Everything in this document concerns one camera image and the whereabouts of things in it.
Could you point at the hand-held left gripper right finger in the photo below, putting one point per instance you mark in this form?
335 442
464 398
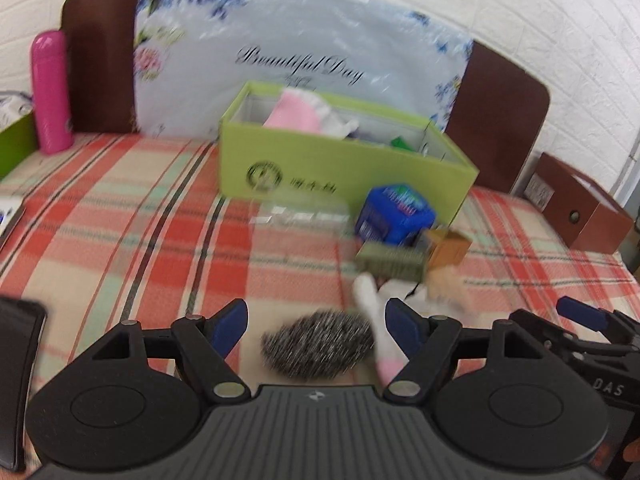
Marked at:
400 325

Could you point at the plaid bed sheet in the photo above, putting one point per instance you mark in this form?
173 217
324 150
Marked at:
125 240

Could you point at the small green open box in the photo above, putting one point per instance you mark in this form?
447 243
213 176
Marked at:
15 140

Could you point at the steel wool scrubber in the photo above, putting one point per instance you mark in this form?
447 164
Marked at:
315 342

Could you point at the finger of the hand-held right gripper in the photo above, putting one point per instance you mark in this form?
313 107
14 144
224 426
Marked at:
582 311
550 330

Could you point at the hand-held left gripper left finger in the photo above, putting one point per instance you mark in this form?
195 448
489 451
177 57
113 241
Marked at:
230 327

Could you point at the white pocket device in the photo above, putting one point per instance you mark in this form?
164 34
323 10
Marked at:
10 215

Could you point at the white package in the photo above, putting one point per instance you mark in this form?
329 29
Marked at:
12 105

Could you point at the brown paper box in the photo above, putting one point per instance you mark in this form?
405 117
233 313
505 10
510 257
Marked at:
600 225

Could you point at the brown cardboard box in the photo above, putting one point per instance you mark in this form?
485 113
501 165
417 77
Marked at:
450 252

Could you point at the long olive gold box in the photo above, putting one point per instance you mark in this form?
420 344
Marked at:
392 260

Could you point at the large light green box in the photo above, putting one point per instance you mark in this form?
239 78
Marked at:
310 170

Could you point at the black smartphone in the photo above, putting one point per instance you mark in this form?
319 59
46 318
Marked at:
15 385

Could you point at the floral printed plastic bag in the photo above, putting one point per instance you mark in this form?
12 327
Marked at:
310 30

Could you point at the blue medicine box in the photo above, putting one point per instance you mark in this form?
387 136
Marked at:
395 215

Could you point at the clear plastic bottle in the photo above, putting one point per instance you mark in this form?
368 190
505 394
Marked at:
300 215

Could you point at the brown wooden headboard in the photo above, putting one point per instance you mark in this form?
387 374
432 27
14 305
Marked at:
95 60

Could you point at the pink thermos bottle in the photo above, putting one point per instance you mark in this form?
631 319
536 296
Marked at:
50 95

